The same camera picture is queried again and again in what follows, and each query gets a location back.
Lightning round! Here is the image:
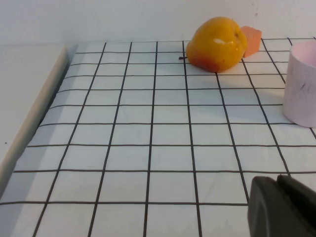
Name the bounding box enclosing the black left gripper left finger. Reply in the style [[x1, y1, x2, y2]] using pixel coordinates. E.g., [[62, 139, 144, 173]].
[[247, 176, 305, 237]]

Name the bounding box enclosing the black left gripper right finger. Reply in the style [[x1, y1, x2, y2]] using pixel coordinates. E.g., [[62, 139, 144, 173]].
[[276, 174, 316, 237]]

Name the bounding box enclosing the pink plastic cup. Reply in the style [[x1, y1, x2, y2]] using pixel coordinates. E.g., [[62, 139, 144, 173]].
[[282, 40, 316, 128]]

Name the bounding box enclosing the white black grid tablecloth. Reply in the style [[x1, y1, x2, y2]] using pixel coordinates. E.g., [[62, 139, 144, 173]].
[[0, 37, 316, 237]]

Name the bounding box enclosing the orange foam block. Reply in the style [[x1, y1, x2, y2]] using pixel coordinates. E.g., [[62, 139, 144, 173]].
[[239, 25, 262, 59]]

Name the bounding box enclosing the yellow orange toy fruit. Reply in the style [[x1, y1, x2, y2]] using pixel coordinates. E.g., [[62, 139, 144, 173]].
[[178, 16, 248, 73]]

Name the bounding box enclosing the white board panel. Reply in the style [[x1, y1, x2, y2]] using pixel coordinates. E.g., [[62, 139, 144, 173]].
[[0, 44, 69, 196]]

